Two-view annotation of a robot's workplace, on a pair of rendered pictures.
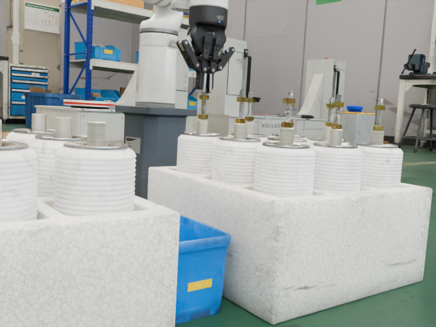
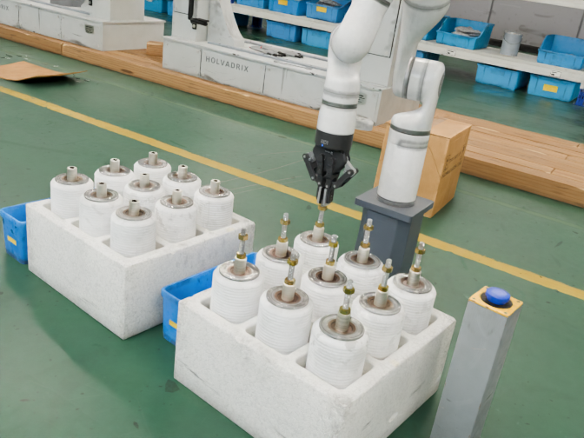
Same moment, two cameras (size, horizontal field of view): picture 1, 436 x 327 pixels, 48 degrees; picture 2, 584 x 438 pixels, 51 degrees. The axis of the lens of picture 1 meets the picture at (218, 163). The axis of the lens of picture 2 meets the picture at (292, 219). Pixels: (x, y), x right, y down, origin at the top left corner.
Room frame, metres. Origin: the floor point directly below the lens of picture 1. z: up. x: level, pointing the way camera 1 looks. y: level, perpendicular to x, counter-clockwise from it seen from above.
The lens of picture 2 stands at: (0.56, -1.09, 0.80)
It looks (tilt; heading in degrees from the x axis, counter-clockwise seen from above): 23 degrees down; 73
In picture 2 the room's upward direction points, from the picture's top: 8 degrees clockwise
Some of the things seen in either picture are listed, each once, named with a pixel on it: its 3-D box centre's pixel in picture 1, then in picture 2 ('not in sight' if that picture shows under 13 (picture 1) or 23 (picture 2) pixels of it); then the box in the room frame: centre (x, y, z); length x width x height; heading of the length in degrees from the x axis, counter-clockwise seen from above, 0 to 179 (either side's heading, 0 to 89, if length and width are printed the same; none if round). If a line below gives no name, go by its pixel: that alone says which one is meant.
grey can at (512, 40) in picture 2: not in sight; (511, 43); (3.71, 3.70, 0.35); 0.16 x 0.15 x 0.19; 133
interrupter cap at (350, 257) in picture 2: (248, 135); (361, 260); (1.03, -0.06, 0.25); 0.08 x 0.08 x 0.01
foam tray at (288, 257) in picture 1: (281, 222); (315, 348); (0.94, -0.13, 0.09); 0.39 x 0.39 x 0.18; 37
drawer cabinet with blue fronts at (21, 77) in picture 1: (21, 94); not in sight; (5.97, 2.45, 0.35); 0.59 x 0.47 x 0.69; 43
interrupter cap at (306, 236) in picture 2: (202, 134); (317, 239); (0.96, 0.03, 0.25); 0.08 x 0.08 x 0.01
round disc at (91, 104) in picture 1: (89, 103); not in sight; (2.93, 0.79, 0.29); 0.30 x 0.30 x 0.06
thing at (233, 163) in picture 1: (236, 190); (275, 293); (0.87, -0.04, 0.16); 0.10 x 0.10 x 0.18
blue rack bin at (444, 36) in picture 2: not in sight; (464, 33); (3.45, 4.06, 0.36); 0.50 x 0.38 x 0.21; 45
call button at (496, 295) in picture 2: (354, 109); (497, 297); (1.17, -0.32, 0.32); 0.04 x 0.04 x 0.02
